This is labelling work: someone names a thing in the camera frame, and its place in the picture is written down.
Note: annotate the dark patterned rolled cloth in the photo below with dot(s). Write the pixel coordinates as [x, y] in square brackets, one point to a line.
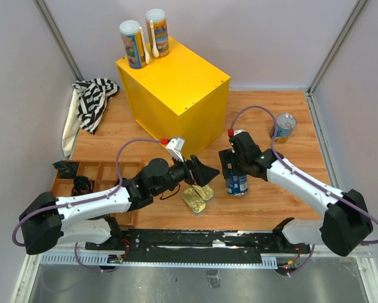
[65, 169]

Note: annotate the tall can mixed beans label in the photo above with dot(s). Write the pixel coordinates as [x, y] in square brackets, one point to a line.
[156, 23]

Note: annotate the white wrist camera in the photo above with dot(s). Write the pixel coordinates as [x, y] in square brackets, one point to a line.
[233, 132]
[174, 147]

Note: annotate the tall can orange label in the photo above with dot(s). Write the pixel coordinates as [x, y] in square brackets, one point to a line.
[134, 43]

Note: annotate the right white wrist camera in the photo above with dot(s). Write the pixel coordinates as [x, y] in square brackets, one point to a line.
[233, 132]

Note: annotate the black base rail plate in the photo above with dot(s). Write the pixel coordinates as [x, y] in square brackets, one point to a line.
[198, 246]

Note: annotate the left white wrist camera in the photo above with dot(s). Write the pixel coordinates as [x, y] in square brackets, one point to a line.
[174, 147]

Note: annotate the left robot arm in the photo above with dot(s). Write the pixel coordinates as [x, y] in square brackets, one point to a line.
[44, 222]

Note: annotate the striped black white cloth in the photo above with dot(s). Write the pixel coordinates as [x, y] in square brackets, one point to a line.
[93, 98]

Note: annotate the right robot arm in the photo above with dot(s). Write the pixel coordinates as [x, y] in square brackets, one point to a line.
[343, 224]

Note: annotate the wooden compartment tray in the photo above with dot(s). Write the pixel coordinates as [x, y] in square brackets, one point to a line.
[103, 176]

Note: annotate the corn can with pull tab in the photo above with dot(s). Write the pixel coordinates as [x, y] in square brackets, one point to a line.
[285, 124]

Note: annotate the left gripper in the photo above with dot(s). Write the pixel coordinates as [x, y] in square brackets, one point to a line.
[196, 172]

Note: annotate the cream canvas bag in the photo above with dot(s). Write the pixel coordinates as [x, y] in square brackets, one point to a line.
[71, 126]

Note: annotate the yellow cabinet box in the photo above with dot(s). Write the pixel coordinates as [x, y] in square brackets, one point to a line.
[181, 95]

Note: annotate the gold sardine tin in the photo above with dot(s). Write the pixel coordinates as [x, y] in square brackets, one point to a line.
[193, 200]
[207, 193]

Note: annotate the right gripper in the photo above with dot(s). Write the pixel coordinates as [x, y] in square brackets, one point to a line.
[228, 156]

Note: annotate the blue short can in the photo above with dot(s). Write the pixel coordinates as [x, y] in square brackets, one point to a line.
[236, 185]

